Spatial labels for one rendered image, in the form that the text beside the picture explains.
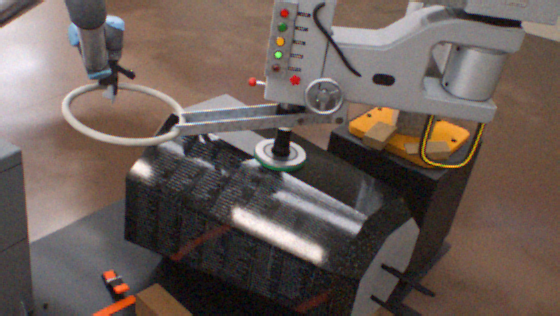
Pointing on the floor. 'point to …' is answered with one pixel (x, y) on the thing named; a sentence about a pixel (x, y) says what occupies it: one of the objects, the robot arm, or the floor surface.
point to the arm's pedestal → (14, 235)
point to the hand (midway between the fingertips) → (112, 98)
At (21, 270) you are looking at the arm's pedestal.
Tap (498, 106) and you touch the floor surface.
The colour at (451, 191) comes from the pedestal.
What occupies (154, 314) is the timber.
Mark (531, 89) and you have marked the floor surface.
